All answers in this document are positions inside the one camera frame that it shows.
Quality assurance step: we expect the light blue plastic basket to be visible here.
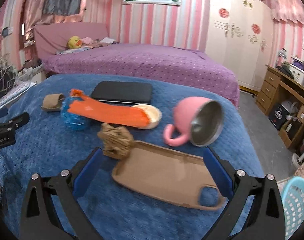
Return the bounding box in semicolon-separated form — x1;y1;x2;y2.
281;177;304;239

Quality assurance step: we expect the blue crumpled plastic bag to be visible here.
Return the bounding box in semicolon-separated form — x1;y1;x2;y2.
60;96;91;131

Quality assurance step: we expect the orange plastic wrapper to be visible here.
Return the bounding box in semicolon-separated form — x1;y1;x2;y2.
67;89;150;128

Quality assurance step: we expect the tan phone case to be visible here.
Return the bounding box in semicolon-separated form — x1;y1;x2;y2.
112;141;225;211

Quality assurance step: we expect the black shopping bag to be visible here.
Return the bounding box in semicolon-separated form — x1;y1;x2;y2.
269;103;289;131

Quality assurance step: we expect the purple dotted bed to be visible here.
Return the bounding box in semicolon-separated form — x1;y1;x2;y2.
33;22;239;106

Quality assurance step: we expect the yellow duck plush toy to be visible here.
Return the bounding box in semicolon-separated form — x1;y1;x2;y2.
67;36;83;49

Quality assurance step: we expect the pink steel-lined mug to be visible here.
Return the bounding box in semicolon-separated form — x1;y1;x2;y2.
163;96;224;147

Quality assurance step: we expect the black phone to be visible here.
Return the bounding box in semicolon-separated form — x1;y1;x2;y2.
91;81;153;104

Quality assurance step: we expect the wooden desk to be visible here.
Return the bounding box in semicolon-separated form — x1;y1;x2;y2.
256;66;304;148

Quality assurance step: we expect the white storage box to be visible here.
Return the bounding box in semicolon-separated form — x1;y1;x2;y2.
289;64;304;85

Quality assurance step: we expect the small cream bowl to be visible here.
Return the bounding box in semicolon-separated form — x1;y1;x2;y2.
133;104;162;129

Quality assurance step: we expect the desk lamp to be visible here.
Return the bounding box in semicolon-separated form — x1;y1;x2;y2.
276;48;287;66

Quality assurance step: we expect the white wardrobe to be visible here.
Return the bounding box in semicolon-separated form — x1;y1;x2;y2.
206;0;273;91

